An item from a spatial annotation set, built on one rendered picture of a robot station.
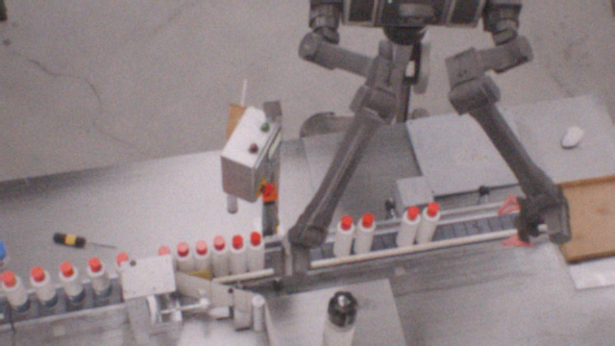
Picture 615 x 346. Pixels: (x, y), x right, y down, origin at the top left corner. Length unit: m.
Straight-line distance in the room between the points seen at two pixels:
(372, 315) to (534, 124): 0.94
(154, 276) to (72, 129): 1.75
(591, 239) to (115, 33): 2.41
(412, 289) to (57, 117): 1.97
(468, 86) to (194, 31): 2.39
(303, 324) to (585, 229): 0.97
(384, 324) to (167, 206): 0.79
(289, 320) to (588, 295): 0.92
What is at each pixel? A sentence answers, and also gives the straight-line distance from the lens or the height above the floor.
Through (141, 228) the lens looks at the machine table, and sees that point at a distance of 3.07.
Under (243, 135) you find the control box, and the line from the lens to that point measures 2.46.
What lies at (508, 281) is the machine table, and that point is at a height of 0.83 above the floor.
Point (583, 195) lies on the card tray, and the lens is 3.28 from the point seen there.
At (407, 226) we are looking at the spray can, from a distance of 2.86.
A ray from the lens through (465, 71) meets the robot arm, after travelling 2.38.
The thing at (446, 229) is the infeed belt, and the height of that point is 0.88.
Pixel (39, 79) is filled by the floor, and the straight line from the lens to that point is 4.48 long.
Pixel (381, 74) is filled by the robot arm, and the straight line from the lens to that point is 2.32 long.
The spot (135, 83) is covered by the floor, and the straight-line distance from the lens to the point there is 4.41.
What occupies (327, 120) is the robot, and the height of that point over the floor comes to 0.24.
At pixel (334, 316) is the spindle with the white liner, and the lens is 2.59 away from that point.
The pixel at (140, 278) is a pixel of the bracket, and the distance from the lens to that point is 2.65.
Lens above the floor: 3.53
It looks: 59 degrees down
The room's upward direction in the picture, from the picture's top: 5 degrees clockwise
